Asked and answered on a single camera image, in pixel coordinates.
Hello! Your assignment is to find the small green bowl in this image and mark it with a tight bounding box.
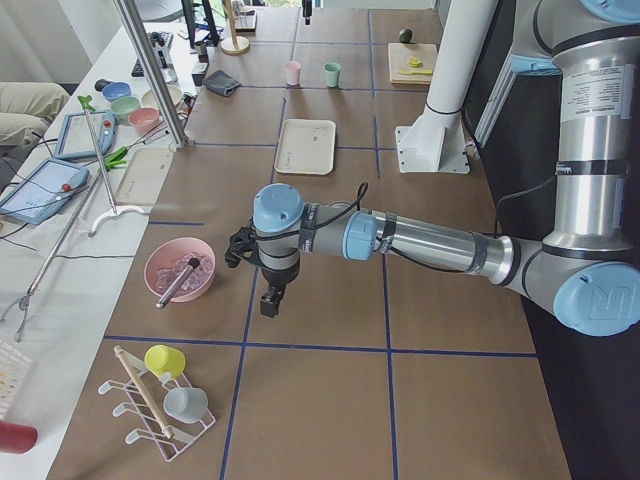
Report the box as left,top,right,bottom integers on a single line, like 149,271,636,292
110,96,141,121

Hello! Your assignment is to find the blue teach pendant upper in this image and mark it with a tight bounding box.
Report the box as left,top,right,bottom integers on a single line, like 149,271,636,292
54,110,116,161

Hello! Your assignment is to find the grey cup on rack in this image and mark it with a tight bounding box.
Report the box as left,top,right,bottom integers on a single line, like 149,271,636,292
163,387,208,424

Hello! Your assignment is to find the pink bowl with ice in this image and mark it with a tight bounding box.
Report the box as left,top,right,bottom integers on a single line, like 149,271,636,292
144,237,216,303

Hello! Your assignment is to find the long metal reacher grabber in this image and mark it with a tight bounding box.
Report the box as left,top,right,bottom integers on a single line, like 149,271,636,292
1,140,143,342

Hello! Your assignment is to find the grey folded cloth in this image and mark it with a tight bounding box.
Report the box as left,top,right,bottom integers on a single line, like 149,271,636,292
203,70,241,97

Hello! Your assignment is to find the blue teach pendant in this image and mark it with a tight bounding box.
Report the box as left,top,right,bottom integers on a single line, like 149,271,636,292
54,110,116,161
1,158,89,225

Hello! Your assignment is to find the wooden rolling pin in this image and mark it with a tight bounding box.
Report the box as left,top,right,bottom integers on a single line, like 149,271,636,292
113,345,174,439

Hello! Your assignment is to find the small blue bowl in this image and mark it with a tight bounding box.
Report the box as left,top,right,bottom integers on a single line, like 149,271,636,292
102,82,131,103

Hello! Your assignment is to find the green avocado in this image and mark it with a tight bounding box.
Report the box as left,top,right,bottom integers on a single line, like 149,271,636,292
398,28,413,44

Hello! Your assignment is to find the small pink bowl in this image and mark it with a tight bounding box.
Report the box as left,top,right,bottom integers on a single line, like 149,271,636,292
128,107,160,134

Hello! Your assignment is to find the aluminium frame post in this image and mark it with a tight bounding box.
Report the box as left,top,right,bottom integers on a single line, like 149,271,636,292
114,0,188,150

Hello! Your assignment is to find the wooden cutting board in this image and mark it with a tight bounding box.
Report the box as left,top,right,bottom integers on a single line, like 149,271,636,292
388,43,438,85

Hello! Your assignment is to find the red bottle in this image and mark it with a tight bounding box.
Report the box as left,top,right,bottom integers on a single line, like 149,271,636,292
0,421,38,454

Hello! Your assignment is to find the cream plate bowl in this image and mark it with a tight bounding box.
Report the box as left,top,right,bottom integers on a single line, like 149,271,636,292
140,85,183,110

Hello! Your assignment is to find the green clamp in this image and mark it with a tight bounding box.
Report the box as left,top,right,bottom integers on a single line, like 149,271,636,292
103,146,129,171

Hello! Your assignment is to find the yellow cup on rack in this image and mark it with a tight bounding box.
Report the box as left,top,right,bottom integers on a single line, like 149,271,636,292
144,344,186,379

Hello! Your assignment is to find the yellow plastic spoon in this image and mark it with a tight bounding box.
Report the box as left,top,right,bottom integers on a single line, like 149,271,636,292
397,69,433,76

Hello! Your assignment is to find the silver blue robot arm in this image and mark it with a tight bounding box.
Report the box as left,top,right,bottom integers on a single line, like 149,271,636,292
245,1,639,336

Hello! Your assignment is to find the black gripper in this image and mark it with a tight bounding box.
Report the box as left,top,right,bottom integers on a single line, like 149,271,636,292
260,264,300,317

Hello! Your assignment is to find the green cup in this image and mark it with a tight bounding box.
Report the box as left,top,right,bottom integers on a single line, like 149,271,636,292
323,62,341,88

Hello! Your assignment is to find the metal scoop black handle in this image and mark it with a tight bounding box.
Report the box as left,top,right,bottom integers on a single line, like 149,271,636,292
155,257,200,309

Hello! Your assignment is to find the blue teach pendant lower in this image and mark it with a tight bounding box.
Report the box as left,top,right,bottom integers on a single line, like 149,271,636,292
1,158,89,225

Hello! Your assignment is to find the white plastic basket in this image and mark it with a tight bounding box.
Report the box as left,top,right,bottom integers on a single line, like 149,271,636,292
0,334,35,420

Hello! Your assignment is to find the spare cream tray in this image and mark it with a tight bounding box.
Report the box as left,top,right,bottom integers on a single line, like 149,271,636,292
115,148,174,206

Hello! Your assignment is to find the wooden cup tree stand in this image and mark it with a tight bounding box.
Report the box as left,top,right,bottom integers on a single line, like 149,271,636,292
220,0,250,56

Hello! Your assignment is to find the white wire cup rack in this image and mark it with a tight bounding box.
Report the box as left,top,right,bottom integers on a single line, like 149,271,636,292
98,344,217,462

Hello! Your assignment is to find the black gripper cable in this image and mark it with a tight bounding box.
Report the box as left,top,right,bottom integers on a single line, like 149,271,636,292
319,181,557,236

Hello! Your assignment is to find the white pedestal column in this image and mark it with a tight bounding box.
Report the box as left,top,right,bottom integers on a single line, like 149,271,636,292
396,0,498,174

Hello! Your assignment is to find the cream rabbit tray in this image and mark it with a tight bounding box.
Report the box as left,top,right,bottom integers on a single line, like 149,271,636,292
274,119,336,175

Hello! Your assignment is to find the pink cup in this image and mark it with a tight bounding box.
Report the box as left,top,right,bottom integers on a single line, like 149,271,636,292
283,60,302,86

